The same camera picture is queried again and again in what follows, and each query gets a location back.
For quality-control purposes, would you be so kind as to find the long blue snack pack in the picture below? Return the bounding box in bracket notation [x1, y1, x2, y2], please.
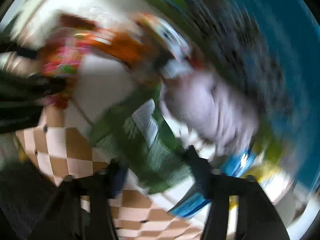
[169, 163, 248, 218]

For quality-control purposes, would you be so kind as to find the green snack packet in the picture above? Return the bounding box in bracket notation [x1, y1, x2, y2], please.
[88, 85, 191, 194]

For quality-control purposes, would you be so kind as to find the red snack packet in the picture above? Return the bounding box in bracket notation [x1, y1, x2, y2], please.
[40, 27, 92, 109]

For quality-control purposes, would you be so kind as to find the cardboard box with blue print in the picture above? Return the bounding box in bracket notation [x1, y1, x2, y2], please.
[146, 0, 319, 191]

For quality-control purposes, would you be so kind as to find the lilac rolled cloth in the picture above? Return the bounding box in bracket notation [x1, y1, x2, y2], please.
[162, 71, 259, 155]

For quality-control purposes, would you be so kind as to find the yellow silver snack packet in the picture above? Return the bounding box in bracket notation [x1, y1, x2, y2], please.
[222, 124, 291, 204]

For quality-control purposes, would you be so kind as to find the orange snack packet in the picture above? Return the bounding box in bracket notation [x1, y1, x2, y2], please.
[59, 12, 159, 68]

